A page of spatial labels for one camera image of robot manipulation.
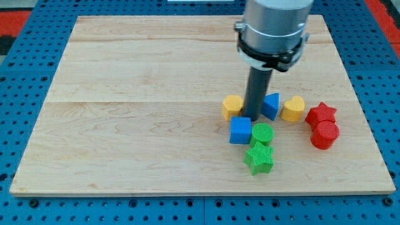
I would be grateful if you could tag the red star block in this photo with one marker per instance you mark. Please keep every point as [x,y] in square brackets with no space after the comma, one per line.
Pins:
[320,113]

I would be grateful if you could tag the blue cube block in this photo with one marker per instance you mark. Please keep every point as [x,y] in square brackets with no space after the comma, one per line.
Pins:
[240,130]

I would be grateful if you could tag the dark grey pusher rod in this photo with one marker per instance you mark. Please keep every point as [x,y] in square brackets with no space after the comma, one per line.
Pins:
[257,85]

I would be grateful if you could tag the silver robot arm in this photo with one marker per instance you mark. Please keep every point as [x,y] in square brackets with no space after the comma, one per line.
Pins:
[271,33]

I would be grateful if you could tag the green cylinder block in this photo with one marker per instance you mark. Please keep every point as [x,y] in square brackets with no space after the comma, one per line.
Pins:
[262,133]

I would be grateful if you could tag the yellow heart block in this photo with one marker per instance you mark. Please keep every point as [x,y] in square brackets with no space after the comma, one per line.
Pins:
[293,109]

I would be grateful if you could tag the blue triangle block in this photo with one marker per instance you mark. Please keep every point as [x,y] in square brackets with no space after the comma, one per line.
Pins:
[270,106]

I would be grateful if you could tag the green star block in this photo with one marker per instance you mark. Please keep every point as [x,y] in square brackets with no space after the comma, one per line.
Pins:
[259,159]

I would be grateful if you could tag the red cylinder block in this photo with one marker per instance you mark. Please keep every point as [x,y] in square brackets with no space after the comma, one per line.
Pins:
[324,135]

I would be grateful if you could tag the yellow hexagon block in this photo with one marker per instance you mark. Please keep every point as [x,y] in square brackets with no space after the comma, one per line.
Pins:
[232,106]

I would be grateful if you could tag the light wooden board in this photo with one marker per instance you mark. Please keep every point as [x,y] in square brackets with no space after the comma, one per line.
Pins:
[134,109]

